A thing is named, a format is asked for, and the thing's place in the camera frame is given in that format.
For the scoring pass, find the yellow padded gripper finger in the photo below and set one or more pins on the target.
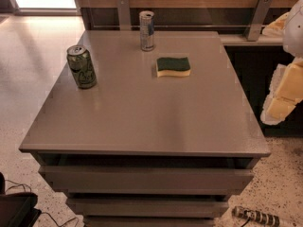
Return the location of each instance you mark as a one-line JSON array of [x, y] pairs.
[[286, 91], [275, 29]]

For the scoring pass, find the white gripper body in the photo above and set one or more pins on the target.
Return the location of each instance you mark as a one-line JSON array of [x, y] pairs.
[[294, 32]]

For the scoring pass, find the green soda can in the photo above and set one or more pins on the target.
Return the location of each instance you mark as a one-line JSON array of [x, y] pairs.
[[81, 66]]

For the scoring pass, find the silver blue energy drink can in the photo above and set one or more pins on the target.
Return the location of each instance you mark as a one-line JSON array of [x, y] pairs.
[[146, 30]]

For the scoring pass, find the green yellow sponge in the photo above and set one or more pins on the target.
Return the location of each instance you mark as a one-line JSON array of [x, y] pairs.
[[172, 67]]

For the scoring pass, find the power strip on floor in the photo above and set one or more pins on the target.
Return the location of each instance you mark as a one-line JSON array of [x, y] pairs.
[[256, 216]]

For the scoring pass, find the grey drawer cabinet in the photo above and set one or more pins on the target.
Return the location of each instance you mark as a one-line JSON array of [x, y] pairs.
[[138, 150]]

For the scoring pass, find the black bag on floor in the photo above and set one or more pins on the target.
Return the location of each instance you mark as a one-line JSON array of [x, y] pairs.
[[18, 209]]

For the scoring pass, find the right metal bracket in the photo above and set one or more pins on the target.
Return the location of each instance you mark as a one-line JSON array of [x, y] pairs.
[[253, 30]]

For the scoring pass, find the metal bracket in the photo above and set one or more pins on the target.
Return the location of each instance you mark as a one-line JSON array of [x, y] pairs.
[[124, 14], [253, 30]]

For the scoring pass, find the left metal bracket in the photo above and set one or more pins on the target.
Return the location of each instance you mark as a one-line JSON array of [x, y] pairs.
[[124, 14]]

